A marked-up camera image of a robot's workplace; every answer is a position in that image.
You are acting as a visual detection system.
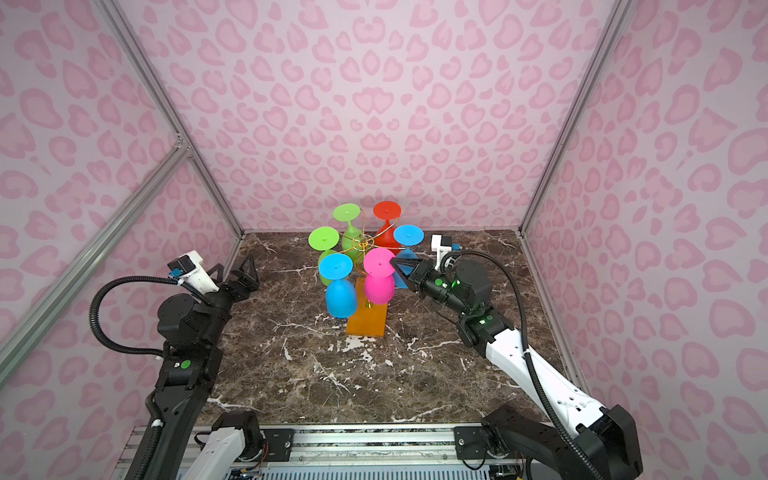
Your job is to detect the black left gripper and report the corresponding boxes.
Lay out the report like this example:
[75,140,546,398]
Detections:
[197,253,258,351]

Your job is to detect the aluminium diagonal frame bar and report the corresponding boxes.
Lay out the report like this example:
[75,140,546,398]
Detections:
[1,142,188,385]

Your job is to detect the orange wooden rack base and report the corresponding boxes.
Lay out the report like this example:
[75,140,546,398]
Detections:
[346,277,388,337]

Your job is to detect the green rear wine glass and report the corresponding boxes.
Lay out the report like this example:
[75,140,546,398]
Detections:
[333,203,363,263]

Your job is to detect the blue wine glass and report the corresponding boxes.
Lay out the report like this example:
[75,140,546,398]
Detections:
[394,224,424,289]
[319,253,358,319]

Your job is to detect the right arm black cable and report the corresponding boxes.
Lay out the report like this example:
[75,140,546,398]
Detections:
[440,250,604,480]

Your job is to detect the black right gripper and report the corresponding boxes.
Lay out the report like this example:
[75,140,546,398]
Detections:
[390,259,473,317]

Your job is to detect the aluminium frame post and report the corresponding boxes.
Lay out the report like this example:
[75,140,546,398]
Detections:
[518,0,637,237]
[93,0,245,240]

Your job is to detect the magenta wine glass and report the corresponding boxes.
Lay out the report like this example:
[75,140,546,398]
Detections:
[363,247,395,305]

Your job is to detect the green wine glass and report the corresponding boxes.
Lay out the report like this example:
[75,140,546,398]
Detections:
[308,226,340,267]
[333,203,363,263]

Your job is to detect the gold wire glass rack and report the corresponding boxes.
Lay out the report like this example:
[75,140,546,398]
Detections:
[353,207,376,279]

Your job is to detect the blue front wine glass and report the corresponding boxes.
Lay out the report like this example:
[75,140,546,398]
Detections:
[319,253,358,319]

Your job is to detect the aluminium frame post left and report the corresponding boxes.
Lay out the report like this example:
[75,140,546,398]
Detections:
[93,0,245,240]

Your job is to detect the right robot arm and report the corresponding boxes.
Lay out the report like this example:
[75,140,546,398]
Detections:
[390,250,643,479]

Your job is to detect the aluminium frame post right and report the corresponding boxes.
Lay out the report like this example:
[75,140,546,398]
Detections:
[518,0,637,237]

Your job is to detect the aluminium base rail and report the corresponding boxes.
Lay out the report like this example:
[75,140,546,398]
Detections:
[110,422,637,480]

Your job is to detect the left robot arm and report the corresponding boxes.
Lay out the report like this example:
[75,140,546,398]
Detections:
[127,252,260,479]

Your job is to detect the green left wine glass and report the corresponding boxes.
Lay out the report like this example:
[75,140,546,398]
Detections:
[308,226,340,267]

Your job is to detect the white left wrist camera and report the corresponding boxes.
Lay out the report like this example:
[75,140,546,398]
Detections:
[167,250,219,294]

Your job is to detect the red wine glass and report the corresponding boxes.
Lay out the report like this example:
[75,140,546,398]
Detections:
[373,200,402,255]

